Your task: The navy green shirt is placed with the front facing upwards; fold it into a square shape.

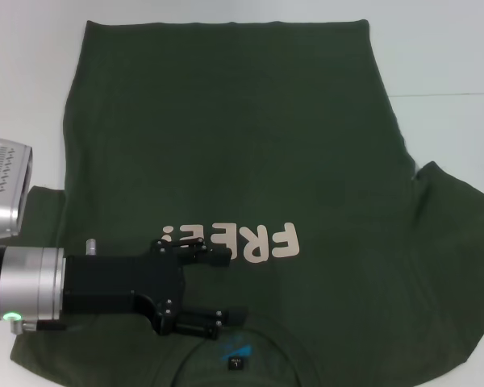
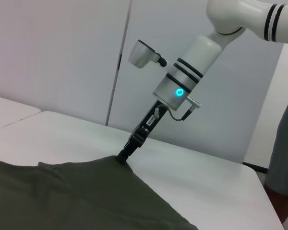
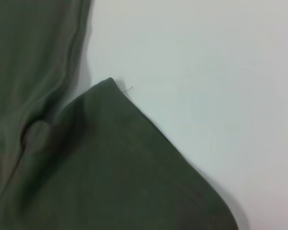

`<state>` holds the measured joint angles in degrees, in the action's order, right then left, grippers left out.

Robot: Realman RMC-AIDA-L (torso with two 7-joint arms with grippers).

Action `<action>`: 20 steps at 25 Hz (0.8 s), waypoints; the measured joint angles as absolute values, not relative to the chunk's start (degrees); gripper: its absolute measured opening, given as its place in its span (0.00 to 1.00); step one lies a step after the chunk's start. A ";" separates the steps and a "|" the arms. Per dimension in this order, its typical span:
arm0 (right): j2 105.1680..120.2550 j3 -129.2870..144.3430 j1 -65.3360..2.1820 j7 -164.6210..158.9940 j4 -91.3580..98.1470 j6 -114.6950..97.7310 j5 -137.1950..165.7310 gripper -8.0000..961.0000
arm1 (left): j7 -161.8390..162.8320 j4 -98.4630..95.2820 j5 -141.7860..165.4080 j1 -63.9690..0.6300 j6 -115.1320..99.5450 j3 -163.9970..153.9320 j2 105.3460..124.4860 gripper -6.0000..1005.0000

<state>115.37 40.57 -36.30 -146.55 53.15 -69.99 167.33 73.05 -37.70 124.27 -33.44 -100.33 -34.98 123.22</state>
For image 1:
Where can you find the small silver cylindrical post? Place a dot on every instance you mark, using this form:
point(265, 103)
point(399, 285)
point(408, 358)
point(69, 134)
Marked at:
point(91, 247)

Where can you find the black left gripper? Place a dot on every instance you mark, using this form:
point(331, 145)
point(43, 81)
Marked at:
point(117, 284)

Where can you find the dark green printed t-shirt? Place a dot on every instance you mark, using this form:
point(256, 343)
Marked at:
point(246, 141)

